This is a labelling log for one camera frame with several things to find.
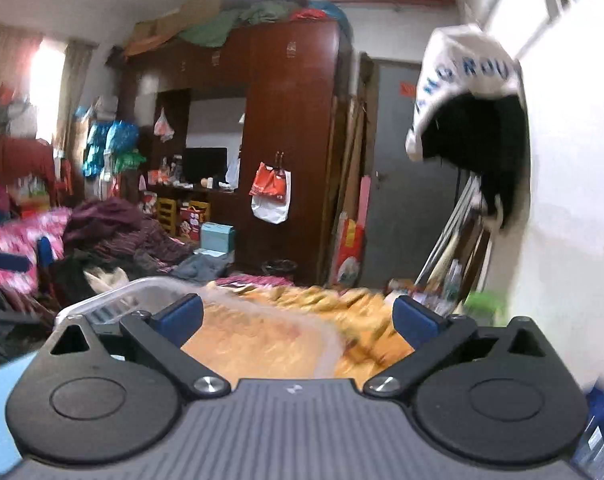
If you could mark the teal cardboard box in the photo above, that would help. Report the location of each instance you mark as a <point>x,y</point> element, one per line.
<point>217,237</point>

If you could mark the brown wooden wardrobe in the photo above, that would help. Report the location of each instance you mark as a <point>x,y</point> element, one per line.
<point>292,135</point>

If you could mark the small hanging plastic bag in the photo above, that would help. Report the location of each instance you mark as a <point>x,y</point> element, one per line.
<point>164,127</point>

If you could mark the black television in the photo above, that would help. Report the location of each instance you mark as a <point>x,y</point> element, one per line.
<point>205,165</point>

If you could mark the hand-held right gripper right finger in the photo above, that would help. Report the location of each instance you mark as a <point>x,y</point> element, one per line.
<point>414,317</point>

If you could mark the flat cardboard box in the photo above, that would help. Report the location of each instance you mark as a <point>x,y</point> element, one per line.
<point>157,32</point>

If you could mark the bright window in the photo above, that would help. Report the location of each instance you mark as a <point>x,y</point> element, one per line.
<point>49,90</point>

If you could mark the yellow patterned blanket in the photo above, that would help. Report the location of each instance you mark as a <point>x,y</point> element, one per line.
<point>362,320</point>

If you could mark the red gift box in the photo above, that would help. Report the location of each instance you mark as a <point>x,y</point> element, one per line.
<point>194,222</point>

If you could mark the black hanging garment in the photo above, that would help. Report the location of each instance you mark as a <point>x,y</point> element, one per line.
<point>497,150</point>

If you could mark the grey door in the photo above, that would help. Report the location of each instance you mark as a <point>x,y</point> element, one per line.
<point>407,185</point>

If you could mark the red and white shopping bag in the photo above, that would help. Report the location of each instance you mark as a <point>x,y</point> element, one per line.
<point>271,195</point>

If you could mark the purple clothes pile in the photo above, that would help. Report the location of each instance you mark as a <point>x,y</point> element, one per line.
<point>117,230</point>

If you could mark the white printed plastic bag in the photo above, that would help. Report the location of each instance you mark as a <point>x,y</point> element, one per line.
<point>462,70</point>

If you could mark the yellow wooden stool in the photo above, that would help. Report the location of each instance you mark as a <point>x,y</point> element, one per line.
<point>166,215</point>

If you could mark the beige curtain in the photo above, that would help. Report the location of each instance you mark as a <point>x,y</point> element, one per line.
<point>74,95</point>

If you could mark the pink board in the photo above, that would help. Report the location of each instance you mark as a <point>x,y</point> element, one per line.
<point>365,197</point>

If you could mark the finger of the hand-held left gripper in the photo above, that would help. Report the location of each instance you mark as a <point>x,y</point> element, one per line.
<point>4,260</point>

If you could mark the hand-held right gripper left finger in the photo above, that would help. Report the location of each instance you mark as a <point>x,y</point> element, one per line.
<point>181,316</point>

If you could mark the metal frame rods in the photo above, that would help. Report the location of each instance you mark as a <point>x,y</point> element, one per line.
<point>452,230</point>

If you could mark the red printed sack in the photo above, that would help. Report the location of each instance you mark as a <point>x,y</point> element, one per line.
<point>348,255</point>

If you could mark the pink patterned blanket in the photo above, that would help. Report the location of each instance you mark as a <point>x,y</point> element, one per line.
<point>17,232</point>

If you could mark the dark blue object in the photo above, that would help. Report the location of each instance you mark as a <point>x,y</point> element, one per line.
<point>599,435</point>

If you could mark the blue plastic bags bundle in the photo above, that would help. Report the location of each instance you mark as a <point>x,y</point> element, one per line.
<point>112,145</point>

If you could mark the green cloth bundle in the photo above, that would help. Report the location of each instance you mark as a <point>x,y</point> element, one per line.
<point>212,27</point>

